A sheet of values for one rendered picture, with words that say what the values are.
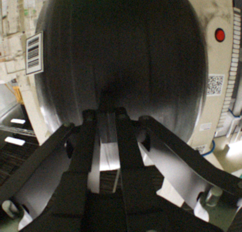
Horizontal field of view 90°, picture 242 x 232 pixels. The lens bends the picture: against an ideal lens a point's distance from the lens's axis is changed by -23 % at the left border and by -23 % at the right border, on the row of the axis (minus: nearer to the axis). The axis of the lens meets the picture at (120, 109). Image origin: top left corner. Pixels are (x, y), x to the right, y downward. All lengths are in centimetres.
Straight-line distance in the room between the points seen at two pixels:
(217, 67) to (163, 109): 33
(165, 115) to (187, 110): 3
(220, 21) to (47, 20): 44
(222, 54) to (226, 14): 13
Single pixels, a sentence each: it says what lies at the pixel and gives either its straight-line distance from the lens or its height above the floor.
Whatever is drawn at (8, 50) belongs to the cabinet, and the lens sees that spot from 488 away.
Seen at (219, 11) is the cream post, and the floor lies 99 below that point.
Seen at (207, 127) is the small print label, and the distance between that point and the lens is 60.
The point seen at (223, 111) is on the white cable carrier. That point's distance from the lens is 63.
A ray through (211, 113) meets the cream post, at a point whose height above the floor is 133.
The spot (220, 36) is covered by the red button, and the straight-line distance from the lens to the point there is 50.
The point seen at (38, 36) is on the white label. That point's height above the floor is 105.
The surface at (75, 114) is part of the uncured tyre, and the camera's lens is 21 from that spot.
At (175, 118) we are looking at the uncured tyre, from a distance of 24.
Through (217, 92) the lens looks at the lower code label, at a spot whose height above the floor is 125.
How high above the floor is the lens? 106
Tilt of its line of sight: 29 degrees up
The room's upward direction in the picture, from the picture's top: 176 degrees clockwise
